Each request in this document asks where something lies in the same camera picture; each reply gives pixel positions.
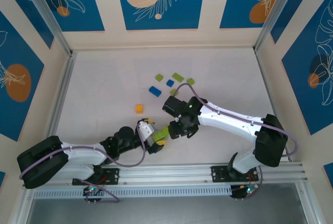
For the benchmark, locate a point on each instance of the small green lego brick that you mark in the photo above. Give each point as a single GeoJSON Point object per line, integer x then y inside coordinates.
{"type": "Point", "coordinates": [165, 132]}
{"type": "Point", "coordinates": [159, 77]}
{"type": "Point", "coordinates": [172, 91]}

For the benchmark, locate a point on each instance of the long green lego brick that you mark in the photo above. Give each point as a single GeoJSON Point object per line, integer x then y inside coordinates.
{"type": "Point", "coordinates": [158, 136]}
{"type": "Point", "coordinates": [178, 77]}

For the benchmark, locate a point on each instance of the small orange lego brick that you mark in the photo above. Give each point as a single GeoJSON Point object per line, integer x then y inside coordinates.
{"type": "Point", "coordinates": [139, 109]}

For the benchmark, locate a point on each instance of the long blue lego brick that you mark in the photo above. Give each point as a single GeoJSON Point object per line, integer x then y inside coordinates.
{"type": "Point", "coordinates": [155, 91]}

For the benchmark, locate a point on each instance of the medium green lego brick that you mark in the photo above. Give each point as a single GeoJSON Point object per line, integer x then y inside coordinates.
{"type": "Point", "coordinates": [191, 81]}

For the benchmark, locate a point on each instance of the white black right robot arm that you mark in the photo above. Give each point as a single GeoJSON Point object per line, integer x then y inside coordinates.
{"type": "Point", "coordinates": [229, 122]}

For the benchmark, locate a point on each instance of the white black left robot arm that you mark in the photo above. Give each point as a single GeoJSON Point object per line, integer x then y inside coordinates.
{"type": "Point", "coordinates": [86, 153]}

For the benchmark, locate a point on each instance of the small blue lego brick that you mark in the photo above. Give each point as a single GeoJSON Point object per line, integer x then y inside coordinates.
{"type": "Point", "coordinates": [170, 83]}

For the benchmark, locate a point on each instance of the small electronics board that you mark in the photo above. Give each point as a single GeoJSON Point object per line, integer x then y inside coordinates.
{"type": "Point", "coordinates": [91, 190]}
{"type": "Point", "coordinates": [244, 190]}

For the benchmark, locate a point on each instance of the grey metal sheet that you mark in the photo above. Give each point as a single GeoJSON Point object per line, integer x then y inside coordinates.
{"type": "Point", "coordinates": [169, 213]}

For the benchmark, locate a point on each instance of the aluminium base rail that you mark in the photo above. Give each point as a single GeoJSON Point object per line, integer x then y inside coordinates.
{"type": "Point", "coordinates": [169, 173]}

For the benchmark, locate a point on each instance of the aluminium side rail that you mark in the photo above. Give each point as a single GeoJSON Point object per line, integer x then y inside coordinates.
{"type": "Point", "coordinates": [272, 104]}
{"type": "Point", "coordinates": [57, 104]}

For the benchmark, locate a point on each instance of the aluminium corner post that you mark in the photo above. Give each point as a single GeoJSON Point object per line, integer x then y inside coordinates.
{"type": "Point", "coordinates": [277, 10]}
{"type": "Point", "coordinates": [46, 10]}

